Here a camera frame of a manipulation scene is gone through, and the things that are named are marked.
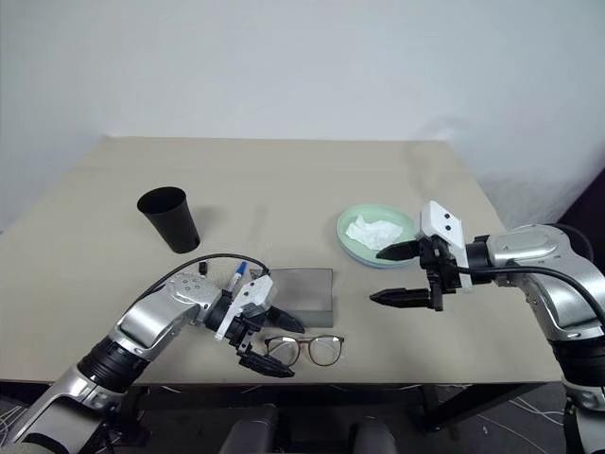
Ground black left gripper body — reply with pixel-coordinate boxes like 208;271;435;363
227;303;275;359

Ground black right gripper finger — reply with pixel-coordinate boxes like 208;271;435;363
375;239;423;263
369;286;434;310

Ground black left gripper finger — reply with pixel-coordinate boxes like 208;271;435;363
266;306;305;334
237;350;296;379

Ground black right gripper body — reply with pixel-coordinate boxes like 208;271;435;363
417;236;462;314

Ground grey glasses case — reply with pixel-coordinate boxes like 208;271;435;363
257;267;337;329

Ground brown round-rimmed glasses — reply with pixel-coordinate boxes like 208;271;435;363
262;333;347;368

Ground black plastic cup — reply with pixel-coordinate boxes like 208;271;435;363
136;185;202;255

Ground light blue plate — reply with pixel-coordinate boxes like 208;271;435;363
341;245;418;271

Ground crumpled white tissue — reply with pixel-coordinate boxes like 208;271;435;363
345;214;405;251

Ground white marker with blue cap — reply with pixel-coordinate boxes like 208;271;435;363
228;260;251;295

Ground light green plate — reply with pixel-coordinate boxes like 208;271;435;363
336;203;423;267

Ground dark grey rounded pad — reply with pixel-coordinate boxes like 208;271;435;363
220;404;281;454
348;414;399;454

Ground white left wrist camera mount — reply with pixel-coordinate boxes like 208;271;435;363
214;275;277;342

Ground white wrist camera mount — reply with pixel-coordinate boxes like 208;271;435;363
214;275;277;342
417;200;475;296

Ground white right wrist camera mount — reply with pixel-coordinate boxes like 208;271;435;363
417;200;475;296

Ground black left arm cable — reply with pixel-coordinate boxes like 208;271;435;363
136;253;273;304

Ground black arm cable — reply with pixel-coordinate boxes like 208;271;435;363
454;265;605;311
136;253;273;304

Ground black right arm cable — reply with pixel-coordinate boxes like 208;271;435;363
454;265;605;311

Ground white floor cable tangle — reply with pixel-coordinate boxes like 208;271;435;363
0;394;32;431
512;394;566;429

